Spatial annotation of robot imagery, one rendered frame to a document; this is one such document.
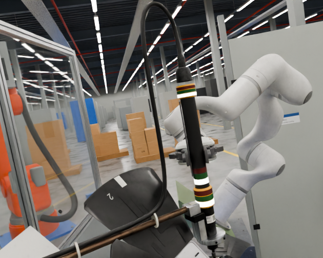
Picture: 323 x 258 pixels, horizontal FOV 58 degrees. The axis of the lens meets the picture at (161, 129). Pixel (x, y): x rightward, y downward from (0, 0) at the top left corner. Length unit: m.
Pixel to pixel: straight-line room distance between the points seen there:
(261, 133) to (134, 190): 0.73
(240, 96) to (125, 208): 0.50
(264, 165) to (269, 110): 0.27
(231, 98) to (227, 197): 0.59
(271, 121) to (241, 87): 0.33
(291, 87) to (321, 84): 1.58
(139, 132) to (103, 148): 2.09
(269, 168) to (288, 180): 1.34
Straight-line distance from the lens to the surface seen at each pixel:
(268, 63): 1.02
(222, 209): 1.41
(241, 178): 1.39
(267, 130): 1.28
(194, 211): 0.68
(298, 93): 1.12
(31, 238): 0.80
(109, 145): 9.92
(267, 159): 1.37
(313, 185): 2.77
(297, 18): 7.53
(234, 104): 0.93
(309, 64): 2.65
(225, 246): 0.90
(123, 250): 0.43
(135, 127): 8.19
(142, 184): 0.74
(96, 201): 0.68
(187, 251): 0.70
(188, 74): 0.65
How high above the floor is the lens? 1.61
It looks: 6 degrees down
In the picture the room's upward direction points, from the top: 10 degrees counter-clockwise
